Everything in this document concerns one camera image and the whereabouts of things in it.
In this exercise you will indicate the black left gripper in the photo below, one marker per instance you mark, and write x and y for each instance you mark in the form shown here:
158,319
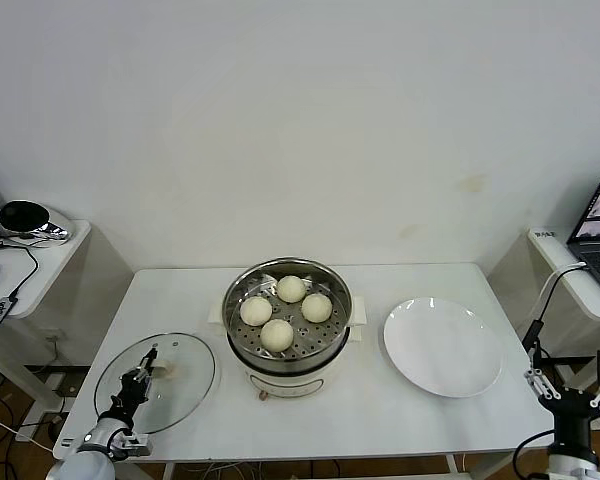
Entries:
129,392

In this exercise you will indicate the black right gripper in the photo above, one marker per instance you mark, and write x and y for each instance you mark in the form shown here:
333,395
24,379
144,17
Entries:
572,415

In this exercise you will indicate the white steamed baozi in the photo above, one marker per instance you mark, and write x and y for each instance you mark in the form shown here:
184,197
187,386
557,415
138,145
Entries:
316,307
277,335
290,289
255,311

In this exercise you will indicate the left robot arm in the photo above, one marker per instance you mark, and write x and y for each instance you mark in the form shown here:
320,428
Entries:
80,467

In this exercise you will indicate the stainless steel steamer basket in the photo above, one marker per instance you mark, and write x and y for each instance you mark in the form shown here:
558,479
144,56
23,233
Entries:
315,340

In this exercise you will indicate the white round plate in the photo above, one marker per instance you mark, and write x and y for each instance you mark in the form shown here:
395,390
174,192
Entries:
445,350

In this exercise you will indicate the white side table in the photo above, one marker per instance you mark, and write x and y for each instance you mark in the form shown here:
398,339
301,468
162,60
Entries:
55,270
555,250

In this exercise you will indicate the white electric cooker base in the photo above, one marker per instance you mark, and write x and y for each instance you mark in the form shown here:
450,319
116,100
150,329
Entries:
285,382

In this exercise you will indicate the white table leg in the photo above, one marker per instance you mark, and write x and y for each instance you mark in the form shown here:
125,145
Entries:
455,462

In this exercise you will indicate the printed label sticker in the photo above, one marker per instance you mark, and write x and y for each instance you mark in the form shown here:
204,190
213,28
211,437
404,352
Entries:
545,233

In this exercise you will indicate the chrome headset with black visor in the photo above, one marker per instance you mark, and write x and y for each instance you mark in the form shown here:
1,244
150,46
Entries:
20,217

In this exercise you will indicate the white wall socket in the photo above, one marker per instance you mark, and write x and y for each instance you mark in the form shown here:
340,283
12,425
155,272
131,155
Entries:
54,336

